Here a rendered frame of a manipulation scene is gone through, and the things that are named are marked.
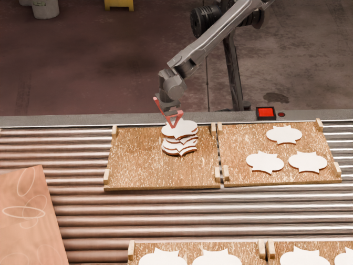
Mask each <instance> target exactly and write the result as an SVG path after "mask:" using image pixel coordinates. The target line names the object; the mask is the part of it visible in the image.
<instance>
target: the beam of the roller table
mask: <svg viewBox="0 0 353 265"><path fill-rule="evenodd" d="M275 113H276V120H257V114H256V111H217V112H191V113H183V115H182V117H181V118H182V119H183V120H184V121H185V120H190V121H193V122H195V123H196V124H197V126H206V125H211V123H215V125H217V122H221V123H222V125H243V124H271V123H299V122H314V121H316V118H320V120H321V122H322V123H353V109H317V110H275ZM278 113H284V114H285V116H284V117H280V116H278ZM165 122H168V121H167V120H166V118H165V116H164V115H162V113H141V114H92V115H42V116H0V129H50V128H102V127H113V125H117V127H154V126H166V124H165Z"/></svg>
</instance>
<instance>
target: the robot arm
mask: <svg viewBox="0 0 353 265"><path fill-rule="evenodd" d="M273 1H274V0H238V1H237V2H236V3H235V4H234V5H233V6H232V7H231V8H230V9H229V10H228V11H227V12H226V13H225V14H224V15H223V16H222V17H221V18H219V19H218V20H217V21H216V22H215V23H214V24H213V25H212V26H211V27H210V28H209V29H208V30H207V31H206V32H205V33H204V34H203V35H202V36H201V37H199V38H198V39H197V40H196V41H194V42H193V43H192V44H190V45H188V46H187V47H186V48H185V49H184V50H181V51H180V52H179V53H178V54H176V55H175V56H174V57H173V58H172V59H171V60H170V61H169V62H168V63H167V64H168V65H169V67H170V68H171V69H172V70H171V69H164V70H161V71H159V91H160V92H159V93H156V94H155V97H154V98H153V99H154V101H155V103H156V104H157V106H158V108H159V110H160V112H161V113H162V115H164V116H165V118H166V120H167V121H168V123H169V125H170V127H171V129H173V128H175V127H176V126H177V123H178V121H179V120H180V118H181V117H182V115H183V111H182V110H179V111H177V110H173V111H169V110H170V108H171V107H175V106H176V108H179V107H181V103H180V101H179V100H178V99H180V98H181V97H182V96H183V94H184V91H185V90H186V89H187V86H186V84H185V80H186V79H189V78H190V77H191V76H192V75H193V74H194V72H195V71H196V70H197V69H198V68H199V67H198V66H199V64H200V63H202V62H203V61H204V59H205V57H206V56H207V55H208V53H209V52H210V51H211V50H212V49H213V48H214V47H215V46H217V45H218V44H219V43H220V42H221V41H222V40H223V39H224V38H225V37H226V36H227V35H228V34H229V33H230V32H231V31H232V30H233V29H234V28H236V27H237V26H238V25H239V24H240V23H241V22H242V21H243V20H244V19H245V18H247V17H248V15H249V14H250V13H252V12H253V11H255V10H256V9H257V8H259V9H260V10H262V11H264V10H265V9H266V8H267V7H269V6H270V4H271V3H272V2H273ZM177 71H178V72H177ZM174 116H177V118H176V120H175V122H174V125H173V124H172V123H171V121H170V117H174Z"/></svg>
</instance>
